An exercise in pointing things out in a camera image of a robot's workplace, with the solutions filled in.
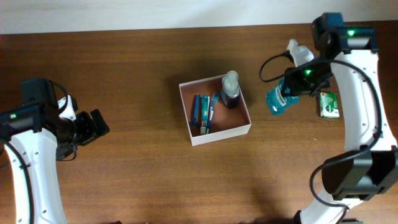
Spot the white box, pink interior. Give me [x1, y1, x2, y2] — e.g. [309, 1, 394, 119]
[179, 75, 251, 146]

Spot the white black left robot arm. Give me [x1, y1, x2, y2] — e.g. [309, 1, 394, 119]
[1, 78, 109, 223]

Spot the blue toothbrush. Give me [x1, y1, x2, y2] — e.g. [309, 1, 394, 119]
[206, 92, 220, 134]

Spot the Colgate toothpaste tube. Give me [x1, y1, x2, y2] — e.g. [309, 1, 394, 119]
[200, 95, 210, 135]

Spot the green Dettol soap bar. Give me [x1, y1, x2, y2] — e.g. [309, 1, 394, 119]
[319, 92, 340, 118]

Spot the blue disposable razor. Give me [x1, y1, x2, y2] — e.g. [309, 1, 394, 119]
[189, 95, 200, 127]

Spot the blue Listerine mouthwash bottle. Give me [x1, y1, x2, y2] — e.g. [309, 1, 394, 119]
[266, 78, 300, 116]

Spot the clear pump bottle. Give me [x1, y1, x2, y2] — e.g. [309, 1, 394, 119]
[221, 70, 240, 109]

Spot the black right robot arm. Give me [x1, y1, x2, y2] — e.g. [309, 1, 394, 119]
[284, 12, 397, 223]

